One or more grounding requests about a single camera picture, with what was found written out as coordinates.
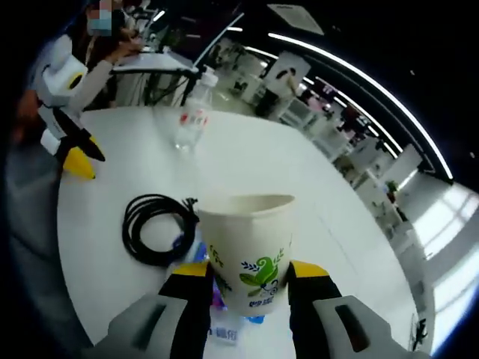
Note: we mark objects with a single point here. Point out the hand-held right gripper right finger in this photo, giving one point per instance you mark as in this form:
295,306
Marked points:
310,295

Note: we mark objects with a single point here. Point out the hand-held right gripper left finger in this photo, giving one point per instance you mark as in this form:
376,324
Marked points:
183,299

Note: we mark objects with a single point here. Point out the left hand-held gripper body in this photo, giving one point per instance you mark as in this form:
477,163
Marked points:
60,80

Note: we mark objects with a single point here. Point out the blue plastic packet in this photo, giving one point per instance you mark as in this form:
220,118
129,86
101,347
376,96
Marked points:
217,295

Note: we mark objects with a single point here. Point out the white paper cup green print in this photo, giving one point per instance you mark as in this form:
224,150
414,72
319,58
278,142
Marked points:
247,239

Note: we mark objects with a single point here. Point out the clear plastic water bottle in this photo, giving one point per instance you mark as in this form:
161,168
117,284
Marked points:
194,112

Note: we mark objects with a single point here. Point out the white office desk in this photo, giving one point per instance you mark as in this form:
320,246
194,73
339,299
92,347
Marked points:
149,61

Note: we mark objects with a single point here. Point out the green potted plant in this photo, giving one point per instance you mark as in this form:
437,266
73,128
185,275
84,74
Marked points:
391,186

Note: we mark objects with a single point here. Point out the long ceiling light strip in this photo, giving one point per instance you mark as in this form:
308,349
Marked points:
374,84

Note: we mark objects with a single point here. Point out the ceiling air vent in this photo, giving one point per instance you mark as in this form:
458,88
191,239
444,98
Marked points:
295,18

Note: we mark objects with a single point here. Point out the wall poster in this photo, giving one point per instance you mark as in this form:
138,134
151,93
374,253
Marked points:
288,71

